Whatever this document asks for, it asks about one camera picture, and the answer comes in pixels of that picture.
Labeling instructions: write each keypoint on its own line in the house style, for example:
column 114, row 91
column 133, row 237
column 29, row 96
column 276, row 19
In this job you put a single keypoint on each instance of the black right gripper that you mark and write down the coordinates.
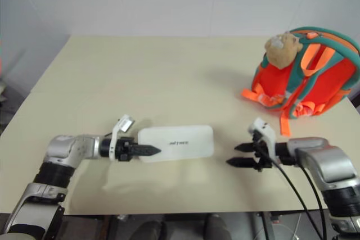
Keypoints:
column 261, row 155

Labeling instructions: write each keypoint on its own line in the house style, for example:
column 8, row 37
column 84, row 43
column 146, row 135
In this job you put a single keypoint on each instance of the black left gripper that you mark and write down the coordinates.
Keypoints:
column 125, row 148

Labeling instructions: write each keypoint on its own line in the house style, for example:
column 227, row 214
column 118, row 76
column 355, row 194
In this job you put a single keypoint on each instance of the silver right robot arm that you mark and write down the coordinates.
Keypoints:
column 323, row 158

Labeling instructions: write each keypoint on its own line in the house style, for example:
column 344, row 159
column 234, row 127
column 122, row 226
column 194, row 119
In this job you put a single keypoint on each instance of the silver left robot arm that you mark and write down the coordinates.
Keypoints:
column 67, row 150

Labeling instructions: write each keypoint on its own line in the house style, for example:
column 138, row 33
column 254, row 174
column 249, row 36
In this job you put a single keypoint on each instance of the white rectangular box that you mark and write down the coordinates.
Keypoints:
column 180, row 143

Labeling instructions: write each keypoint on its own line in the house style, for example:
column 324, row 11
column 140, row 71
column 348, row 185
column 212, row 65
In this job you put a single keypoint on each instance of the orange and teal backpack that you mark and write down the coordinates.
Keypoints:
column 334, row 77

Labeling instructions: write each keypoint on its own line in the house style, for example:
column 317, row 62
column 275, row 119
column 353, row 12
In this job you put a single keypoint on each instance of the black metal table leg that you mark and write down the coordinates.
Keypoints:
column 268, row 226

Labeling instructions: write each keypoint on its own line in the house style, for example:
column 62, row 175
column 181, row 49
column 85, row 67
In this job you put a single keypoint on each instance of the beige plush animal head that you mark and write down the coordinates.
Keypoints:
column 282, row 51

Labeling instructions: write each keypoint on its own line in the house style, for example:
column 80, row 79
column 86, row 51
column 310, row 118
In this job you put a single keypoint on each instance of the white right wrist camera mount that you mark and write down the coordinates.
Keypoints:
column 268, row 136

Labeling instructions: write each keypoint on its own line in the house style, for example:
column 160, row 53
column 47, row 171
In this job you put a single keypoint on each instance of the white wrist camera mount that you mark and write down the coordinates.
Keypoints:
column 268, row 136
column 114, row 134

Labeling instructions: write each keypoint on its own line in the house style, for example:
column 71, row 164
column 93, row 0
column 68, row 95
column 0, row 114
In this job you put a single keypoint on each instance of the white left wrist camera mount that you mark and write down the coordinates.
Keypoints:
column 114, row 134

